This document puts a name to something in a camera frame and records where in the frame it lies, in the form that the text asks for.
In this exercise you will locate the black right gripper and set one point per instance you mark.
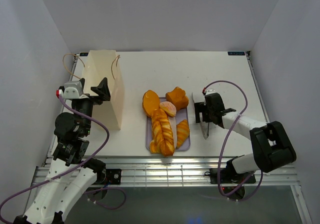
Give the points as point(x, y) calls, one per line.
point(200, 107)

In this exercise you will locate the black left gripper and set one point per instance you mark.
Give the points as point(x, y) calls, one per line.
point(102, 89)

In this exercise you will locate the chunky orange bread loaf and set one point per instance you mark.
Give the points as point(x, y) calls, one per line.
point(178, 98)

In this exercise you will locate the metal serving tongs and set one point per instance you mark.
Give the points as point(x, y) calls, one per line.
point(204, 126)

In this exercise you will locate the pink sugared donut bread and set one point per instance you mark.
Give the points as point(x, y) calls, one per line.
point(169, 108)

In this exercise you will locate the long twisted braided bread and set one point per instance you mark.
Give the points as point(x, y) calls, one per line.
point(162, 132)

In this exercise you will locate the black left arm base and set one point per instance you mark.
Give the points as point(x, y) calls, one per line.
point(110, 177)

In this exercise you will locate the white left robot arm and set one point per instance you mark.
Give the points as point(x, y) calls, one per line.
point(69, 174)

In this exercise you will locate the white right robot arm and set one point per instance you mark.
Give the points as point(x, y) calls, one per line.
point(271, 146)

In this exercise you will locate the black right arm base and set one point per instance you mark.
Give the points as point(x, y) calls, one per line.
point(212, 173)

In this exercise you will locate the beige paper bag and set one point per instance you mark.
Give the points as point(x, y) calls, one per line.
point(100, 64)

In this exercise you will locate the white sugared bread slice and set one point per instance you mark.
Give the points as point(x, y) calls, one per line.
point(173, 124)

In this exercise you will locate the oval orange flat bread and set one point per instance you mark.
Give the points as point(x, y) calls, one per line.
point(150, 102)

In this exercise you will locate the lavender plastic tray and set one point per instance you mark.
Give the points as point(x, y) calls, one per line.
point(181, 115)

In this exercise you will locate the small striped croissant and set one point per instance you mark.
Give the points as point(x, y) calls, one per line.
point(183, 132)

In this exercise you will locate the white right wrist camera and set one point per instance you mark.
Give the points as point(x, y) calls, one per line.
point(208, 91)

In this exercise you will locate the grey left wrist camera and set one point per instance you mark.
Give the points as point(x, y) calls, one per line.
point(72, 90)

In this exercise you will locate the aluminium frame rail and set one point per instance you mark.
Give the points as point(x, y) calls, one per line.
point(174, 190)

